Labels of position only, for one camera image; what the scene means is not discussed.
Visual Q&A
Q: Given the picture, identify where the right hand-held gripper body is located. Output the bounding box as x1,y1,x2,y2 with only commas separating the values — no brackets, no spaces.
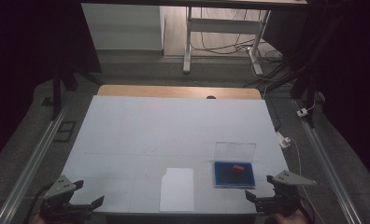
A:
254,170,318,217

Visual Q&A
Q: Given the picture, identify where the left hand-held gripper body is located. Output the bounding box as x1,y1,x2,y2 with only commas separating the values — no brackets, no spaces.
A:
38,175,95,224

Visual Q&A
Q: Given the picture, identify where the person's left hand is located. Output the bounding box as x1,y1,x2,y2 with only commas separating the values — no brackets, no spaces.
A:
28,213,50,224

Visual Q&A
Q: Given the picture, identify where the person's right hand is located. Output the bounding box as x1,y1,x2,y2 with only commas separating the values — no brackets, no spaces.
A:
273,208,308,224

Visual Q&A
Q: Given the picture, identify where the blue box with clear lid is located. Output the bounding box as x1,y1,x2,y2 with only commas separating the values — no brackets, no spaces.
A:
213,141,257,190

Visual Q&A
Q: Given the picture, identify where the white power plug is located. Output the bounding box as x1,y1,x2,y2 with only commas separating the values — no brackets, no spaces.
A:
277,132,292,149

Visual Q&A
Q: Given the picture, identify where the white paper card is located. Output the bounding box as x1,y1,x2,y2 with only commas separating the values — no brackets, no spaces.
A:
159,167,195,213

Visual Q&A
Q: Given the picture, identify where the black metal stand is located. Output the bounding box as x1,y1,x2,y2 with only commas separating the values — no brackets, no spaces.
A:
41,57,104,121
266,12,349,129

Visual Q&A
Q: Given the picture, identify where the large white table sheet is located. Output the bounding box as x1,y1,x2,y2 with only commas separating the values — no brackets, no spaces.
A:
61,94,290,216

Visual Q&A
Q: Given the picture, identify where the dark curtain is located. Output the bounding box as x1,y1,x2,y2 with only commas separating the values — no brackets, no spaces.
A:
0,0,104,171
262,0,370,190

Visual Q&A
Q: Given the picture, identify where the white-framed desk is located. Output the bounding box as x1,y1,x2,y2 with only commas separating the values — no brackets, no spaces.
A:
79,0,308,77

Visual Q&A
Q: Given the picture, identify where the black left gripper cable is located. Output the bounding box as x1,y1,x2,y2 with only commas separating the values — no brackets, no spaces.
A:
23,182,55,224

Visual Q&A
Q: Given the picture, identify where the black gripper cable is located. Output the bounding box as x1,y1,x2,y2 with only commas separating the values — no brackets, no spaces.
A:
23,182,55,224
293,186,317,224

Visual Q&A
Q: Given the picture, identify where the thin white cable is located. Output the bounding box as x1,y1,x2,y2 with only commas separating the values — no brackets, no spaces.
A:
286,136,303,188

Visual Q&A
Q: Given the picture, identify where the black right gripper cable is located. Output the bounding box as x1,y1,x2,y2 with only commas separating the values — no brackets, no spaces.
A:
293,186,317,224

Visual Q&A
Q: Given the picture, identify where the aluminium rail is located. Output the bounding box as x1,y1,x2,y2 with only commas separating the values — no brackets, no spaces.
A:
292,98,364,224
0,101,71,224

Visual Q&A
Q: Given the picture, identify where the black rectangular floor frame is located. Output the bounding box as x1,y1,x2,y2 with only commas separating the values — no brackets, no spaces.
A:
53,120,78,144

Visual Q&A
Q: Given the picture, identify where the white stand frame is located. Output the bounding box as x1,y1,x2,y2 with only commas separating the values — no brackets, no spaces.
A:
191,8,285,64

